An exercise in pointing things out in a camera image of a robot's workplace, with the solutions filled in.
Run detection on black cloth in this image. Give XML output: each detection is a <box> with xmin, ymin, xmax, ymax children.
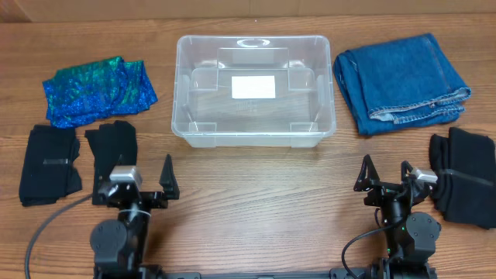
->
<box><xmin>19</xmin><ymin>125</ymin><xmax>82</xmax><ymax>207</ymax></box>
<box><xmin>84</xmin><ymin>120</ymin><xmax>138</xmax><ymax>205</ymax></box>
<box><xmin>429</xmin><ymin>127</ymin><xmax>495</xmax><ymax>229</ymax></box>

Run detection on blue green sequin cloth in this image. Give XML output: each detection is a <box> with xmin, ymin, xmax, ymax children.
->
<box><xmin>43</xmin><ymin>57</ymin><xmax>158</xmax><ymax>129</ymax></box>

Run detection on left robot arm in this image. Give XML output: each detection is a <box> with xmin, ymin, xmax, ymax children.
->
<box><xmin>90</xmin><ymin>155</ymin><xmax>180</xmax><ymax>279</ymax></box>

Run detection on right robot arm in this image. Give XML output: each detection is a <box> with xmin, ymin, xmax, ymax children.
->
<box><xmin>350</xmin><ymin>155</ymin><xmax>441</xmax><ymax>279</ymax></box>

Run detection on folded blue denim jeans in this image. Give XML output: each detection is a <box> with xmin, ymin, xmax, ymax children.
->
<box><xmin>332</xmin><ymin>33</ymin><xmax>471</xmax><ymax>136</ymax></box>

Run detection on clear plastic storage bin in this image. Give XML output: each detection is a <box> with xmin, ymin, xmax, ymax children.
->
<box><xmin>171</xmin><ymin>35</ymin><xmax>336</xmax><ymax>148</ymax></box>

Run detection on white label in bin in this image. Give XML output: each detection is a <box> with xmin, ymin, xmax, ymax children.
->
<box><xmin>232</xmin><ymin>76</ymin><xmax>276</xmax><ymax>99</ymax></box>

